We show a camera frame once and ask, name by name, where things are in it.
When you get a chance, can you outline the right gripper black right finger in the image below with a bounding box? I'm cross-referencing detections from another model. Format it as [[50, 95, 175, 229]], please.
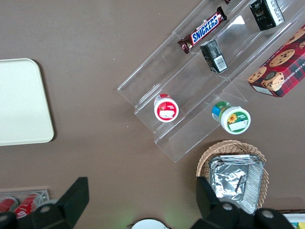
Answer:
[[193, 177, 255, 229]]

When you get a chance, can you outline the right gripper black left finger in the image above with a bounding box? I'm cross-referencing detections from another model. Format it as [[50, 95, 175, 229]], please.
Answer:
[[16, 177, 90, 229]]

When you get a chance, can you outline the beige plastic tray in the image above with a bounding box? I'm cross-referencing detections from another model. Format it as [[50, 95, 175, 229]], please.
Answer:
[[0, 58, 55, 146]]

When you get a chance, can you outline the red tartan cookie box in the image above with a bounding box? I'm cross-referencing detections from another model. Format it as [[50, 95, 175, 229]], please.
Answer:
[[247, 23, 305, 98]]

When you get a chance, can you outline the red lid white jar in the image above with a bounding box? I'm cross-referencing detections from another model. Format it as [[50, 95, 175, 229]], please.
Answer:
[[153, 93, 180, 123]]

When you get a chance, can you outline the foil wrapped pack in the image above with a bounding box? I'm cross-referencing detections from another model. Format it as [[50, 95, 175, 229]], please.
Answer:
[[208, 154, 265, 215], [211, 164, 248, 203]]

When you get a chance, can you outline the light wicker basket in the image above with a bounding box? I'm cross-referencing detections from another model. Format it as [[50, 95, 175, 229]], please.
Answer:
[[196, 139, 269, 210]]

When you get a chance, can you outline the small black drink carton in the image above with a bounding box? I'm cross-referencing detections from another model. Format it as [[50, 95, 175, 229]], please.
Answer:
[[199, 39, 229, 74], [249, 0, 285, 31]]

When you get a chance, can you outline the clear acrylic stepped shelf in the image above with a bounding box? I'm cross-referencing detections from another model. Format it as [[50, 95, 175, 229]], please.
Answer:
[[116, 0, 305, 163]]

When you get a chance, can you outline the white snack bin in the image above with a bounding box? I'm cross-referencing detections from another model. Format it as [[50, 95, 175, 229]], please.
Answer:
[[282, 213, 305, 229]]

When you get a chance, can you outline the clear acrylic bottle rack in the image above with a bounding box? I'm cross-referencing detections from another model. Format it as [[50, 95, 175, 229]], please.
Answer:
[[0, 189, 50, 215]]

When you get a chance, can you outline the green lid jar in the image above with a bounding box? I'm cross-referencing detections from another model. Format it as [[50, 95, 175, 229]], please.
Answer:
[[211, 101, 252, 135]]

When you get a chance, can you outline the red cola bottle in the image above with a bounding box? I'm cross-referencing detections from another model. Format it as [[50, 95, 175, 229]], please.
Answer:
[[0, 197, 19, 213], [13, 193, 41, 219]]

